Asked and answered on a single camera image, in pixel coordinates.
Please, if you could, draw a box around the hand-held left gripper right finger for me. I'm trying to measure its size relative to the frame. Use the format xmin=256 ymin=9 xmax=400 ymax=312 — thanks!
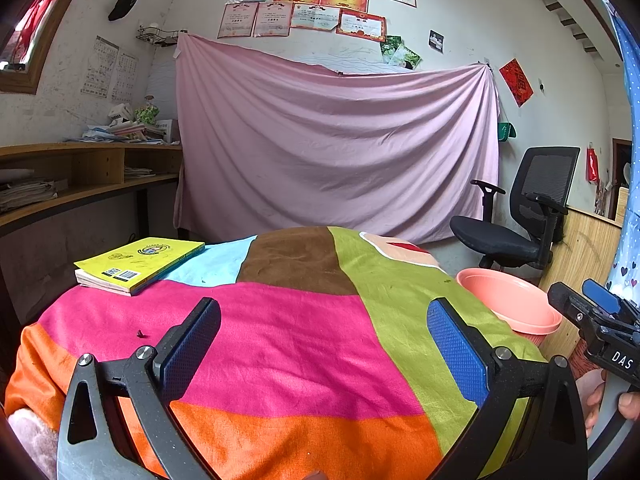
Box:
xmin=415 ymin=298 xmax=588 ymax=480

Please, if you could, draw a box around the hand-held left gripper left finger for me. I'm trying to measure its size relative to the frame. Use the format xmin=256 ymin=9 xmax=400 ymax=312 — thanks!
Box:
xmin=56 ymin=297 xmax=223 ymax=480

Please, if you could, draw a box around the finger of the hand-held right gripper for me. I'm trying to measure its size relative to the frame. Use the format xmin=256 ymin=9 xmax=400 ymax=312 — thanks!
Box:
xmin=582 ymin=279 xmax=623 ymax=313
xmin=546 ymin=282 xmax=601 ymax=331

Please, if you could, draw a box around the pink plastic bucket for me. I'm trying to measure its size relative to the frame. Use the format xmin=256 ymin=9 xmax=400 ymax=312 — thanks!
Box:
xmin=456 ymin=268 xmax=563 ymax=346

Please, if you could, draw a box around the person's right hand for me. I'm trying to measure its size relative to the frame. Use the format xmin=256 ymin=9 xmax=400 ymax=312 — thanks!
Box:
xmin=575 ymin=367 xmax=640 ymax=438

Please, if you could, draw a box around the black office chair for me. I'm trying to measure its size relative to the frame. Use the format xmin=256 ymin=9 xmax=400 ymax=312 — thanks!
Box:
xmin=450 ymin=146 xmax=581 ymax=272

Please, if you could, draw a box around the yellow book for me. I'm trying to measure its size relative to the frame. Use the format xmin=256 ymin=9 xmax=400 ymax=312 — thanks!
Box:
xmin=74 ymin=237 xmax=206 ymax=293

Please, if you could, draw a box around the colourful patchwork blanket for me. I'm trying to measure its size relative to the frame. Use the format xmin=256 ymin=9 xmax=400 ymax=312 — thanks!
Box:
xmin=5 ymin=226 xmax=548 ymax=480

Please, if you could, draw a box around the blue printed curtain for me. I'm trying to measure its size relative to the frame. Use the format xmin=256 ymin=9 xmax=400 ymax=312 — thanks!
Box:
xmin=600 ymin=0 xmax=640 ymax=311

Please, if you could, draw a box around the pink fluffy cloth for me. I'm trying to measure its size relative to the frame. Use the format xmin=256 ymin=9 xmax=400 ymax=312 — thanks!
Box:
xmin=7 ymin=407 xmax=61 ymax=480

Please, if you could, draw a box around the wooden shelf desk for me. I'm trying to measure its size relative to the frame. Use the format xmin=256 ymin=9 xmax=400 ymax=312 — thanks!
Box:
xmin=0 ymin=142 xmax=183 ymax=241

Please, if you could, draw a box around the white cardboard box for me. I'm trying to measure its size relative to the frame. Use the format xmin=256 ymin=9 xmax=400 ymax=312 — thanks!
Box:
xmin=155 ymin=119 xmax=181 ymax=143

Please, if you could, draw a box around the stack of newspapers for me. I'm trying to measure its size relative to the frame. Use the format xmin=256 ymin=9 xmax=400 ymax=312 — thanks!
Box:
xmin=0 ymin=167 xmax=68 ymax=213

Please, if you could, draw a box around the pile of books and papers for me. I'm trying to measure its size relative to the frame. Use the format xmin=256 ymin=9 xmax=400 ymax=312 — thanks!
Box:
xmin=64 ymin=120 xmax=171 ymax=145

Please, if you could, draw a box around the pink hanging sheet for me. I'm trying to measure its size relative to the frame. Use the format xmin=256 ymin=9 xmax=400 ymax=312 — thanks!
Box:
xmin=173 ymin=33 xmax=501 ymax=246

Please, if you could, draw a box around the green patterned plant ornament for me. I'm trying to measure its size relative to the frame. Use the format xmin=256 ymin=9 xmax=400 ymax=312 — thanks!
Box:
xmin=135 ymin=95 xmax=161 ymax=125

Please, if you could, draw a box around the green landscape photo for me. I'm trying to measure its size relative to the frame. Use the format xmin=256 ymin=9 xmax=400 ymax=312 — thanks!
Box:
xmin=380 ymin=35 xmax=403 ymax=63
xmin=390 ymin=44 xmax=422 ymax=71

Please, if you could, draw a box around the black cap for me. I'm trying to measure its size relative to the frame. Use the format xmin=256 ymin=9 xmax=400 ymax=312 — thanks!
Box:
xmin=108 ymin=0 xmax=139 ymax=22

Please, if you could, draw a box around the red curtain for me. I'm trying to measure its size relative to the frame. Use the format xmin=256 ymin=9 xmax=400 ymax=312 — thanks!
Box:
xmin=10 ymin=0 xmax=81 ymax=61

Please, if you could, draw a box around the red paper wall poster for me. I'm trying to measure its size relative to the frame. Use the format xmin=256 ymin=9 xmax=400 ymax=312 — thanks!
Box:
xmin=499 ymin=58 xmax=534 ymax=108

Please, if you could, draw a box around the white wall calendar sheet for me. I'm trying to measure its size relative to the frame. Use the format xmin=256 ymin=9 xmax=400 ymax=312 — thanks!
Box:
xmin=81 ymin=36 xmax=120 ymax=99
xmin=111 ymin=51 xmax=139 ymax=102

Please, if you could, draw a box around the wire wall shelf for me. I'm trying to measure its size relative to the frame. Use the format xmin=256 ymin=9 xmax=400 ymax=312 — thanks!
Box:
xmin=137 ymin=24 xmax=188 ymax=47

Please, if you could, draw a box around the wooden window frame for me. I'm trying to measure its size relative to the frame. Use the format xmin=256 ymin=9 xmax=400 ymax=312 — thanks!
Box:
xmin=0 ymin=0 xmax=96 ymax=96

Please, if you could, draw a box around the group of wall certificates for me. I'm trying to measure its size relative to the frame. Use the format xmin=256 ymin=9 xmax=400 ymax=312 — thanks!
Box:
xmin=217 ymin=0 xmax=417 ymax=42

